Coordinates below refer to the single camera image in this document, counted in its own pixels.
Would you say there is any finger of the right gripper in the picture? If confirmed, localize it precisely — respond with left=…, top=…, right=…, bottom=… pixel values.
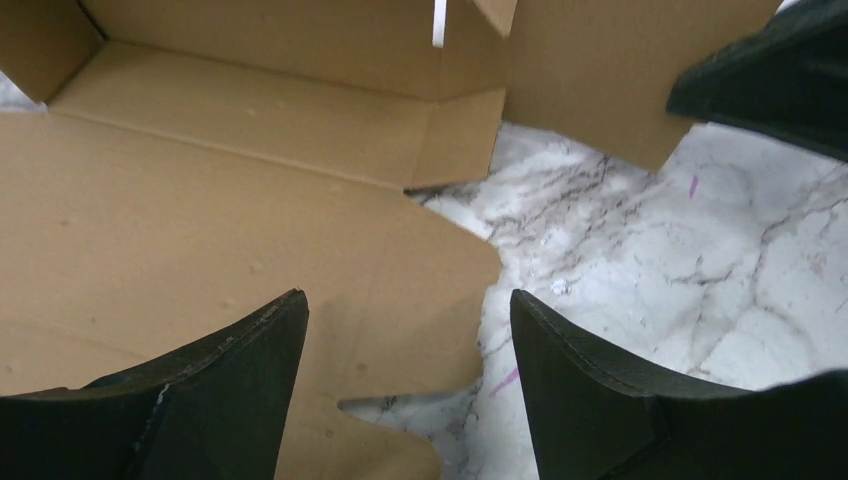
left=665, top=0, right=847, bottom=161

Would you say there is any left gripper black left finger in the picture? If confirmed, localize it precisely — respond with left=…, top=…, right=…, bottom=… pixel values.
left=1, top=289, right=309, bottom=479

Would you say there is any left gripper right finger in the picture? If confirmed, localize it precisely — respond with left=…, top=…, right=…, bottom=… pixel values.
left=510, top=290, right=847, bottom=480

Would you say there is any brown cardboard box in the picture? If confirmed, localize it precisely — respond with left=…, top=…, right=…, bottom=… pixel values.
left=1, top=1, right=778, bottom=479

